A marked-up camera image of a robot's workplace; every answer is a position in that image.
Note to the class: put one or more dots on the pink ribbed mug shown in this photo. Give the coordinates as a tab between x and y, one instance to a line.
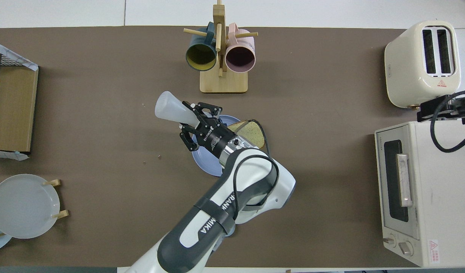
240	58

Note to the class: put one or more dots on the brown table mat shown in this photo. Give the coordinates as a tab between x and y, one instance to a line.
331	57

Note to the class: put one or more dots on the cream two-slot toaster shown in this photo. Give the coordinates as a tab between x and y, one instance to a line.
403	64

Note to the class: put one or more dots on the blue round plate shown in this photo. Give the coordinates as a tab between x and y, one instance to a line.
204	161

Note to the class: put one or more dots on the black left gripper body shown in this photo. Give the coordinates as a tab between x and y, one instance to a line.
215	138

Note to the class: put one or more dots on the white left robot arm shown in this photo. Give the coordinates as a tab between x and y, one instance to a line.
281	185

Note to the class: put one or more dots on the dark teal mug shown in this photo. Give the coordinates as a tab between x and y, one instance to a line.
201	57

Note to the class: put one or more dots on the white toaster oven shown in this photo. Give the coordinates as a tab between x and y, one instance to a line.
437	197

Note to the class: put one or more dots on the pale grey plate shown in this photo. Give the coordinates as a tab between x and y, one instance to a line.
24	206

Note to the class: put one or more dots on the wooden mug tree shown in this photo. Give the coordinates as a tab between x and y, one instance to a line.
223	83

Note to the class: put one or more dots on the seasoning bottle with blue cap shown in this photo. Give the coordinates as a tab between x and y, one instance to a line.
171	110

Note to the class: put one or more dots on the wooden plate rack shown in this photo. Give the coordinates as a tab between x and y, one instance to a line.
61	214

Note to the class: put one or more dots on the brown bread slice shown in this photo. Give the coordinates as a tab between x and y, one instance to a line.
251	132

